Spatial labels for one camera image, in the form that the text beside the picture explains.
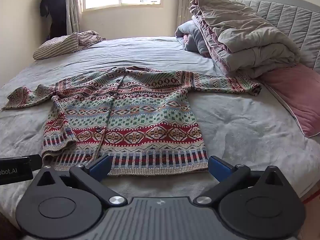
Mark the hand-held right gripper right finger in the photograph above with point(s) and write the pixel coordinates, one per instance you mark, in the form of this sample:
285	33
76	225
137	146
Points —
219	168

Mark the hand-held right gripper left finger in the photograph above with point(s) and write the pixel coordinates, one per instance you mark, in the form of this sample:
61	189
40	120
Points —
100	167

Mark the patterned knit cardigan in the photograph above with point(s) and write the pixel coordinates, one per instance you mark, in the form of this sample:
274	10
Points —
130	120

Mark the bed with grey sheet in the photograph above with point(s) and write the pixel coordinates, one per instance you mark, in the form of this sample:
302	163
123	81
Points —
240	132

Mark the pink pillow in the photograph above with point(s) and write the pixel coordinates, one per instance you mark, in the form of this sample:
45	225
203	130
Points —
297	92

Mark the striped pillow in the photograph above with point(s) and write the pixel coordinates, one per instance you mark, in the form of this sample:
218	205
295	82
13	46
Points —
55	47

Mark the folded striped blanket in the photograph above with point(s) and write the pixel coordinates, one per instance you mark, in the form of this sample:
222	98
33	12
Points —
87	37

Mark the grey and pink quilt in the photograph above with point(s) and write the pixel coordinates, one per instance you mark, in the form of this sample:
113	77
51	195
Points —
250	37

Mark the blue-grey blanket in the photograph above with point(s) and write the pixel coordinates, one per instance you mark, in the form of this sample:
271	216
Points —
191	36

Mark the dark hanging clothing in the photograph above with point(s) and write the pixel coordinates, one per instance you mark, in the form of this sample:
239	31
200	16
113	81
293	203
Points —
56	10

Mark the beige star-print curtain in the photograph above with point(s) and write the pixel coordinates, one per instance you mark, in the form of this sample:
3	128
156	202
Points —
185	0
73	5

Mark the grey padded headboard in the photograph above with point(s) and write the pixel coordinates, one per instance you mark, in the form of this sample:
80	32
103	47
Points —
292	17

